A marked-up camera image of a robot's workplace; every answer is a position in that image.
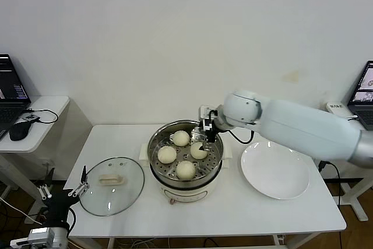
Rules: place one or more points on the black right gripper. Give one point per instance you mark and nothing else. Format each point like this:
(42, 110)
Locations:
(210, 133)

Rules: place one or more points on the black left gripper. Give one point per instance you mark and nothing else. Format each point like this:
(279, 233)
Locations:
(59, 205)

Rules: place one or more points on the white steamed baozi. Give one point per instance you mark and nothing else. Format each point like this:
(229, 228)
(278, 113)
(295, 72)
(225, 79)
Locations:
(181, 138)
(185, 170)
(166, 154)
(198, 153)

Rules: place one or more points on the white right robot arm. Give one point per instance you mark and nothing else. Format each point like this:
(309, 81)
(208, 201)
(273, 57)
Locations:
(291, 126)

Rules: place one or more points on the perforated steel steamer basket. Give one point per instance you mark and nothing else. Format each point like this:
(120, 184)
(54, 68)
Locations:
(209, 161)

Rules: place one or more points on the white electric cooker pot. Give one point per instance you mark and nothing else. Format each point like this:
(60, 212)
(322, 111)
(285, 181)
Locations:
(186, 193)

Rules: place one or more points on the black computer mouse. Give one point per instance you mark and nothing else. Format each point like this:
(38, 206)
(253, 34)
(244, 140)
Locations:
(19, 131)

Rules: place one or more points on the white round plate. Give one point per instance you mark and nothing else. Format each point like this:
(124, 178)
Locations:
(275, 170)

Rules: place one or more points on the white side table with mouse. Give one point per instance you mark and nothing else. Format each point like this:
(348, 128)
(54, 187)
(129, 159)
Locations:
(46, 106)

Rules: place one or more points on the black laptop with dark screen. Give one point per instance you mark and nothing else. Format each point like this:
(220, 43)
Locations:
(11, 85)

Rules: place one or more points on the black floor bar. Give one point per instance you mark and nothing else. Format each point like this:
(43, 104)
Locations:
(349, 181)

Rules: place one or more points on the grey laptop with light screen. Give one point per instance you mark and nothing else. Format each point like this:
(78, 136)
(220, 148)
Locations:
(364, 91)

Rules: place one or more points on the white side table with label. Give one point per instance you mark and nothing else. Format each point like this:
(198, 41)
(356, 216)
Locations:
(360, 212)

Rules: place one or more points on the white wall socket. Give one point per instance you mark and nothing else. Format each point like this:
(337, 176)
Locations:
(46, 162)

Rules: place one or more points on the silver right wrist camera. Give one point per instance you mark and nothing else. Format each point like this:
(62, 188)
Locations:
(204, 112)

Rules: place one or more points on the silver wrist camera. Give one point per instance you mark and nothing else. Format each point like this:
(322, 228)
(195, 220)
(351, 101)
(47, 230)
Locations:
(204, 112)
(40, 235)

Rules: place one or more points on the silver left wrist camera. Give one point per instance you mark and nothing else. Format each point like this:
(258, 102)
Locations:
(40, 235)

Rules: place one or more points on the white table frame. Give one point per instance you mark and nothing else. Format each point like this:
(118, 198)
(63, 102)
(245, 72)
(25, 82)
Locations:
(111, 243)

